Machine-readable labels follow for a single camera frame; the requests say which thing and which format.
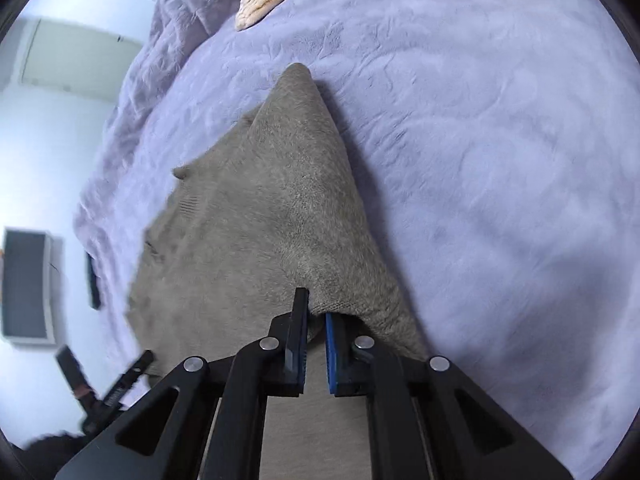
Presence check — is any wall-mounted flat television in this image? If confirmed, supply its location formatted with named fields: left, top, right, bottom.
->
left=1, top=227, right=57, bottom=346

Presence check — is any black bedside object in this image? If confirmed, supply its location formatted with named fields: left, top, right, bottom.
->
left=85, top=251, right=103, bottom=310

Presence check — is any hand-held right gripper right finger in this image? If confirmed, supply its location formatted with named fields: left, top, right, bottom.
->
left=326, top=313, right=576, bottom=480

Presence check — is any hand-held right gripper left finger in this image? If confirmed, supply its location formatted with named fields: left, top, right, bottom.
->
left=52, top=288, right=309, bottom=480

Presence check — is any brown knitted sweater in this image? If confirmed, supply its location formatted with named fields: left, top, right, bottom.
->
left=125, top=62, right=428, bottom=480

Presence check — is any lavender embossed plush blanket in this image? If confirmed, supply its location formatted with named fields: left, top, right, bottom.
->
left=72, top=0, right=633, bottom=476

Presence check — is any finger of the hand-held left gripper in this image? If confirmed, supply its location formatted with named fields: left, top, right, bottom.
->
left=54, top=345, right=95, bottom=403
left=101, top=350, right=156, bottom=411

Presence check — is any white door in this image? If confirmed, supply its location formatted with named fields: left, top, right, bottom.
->
left=19, top=18, right=144, bottom=104

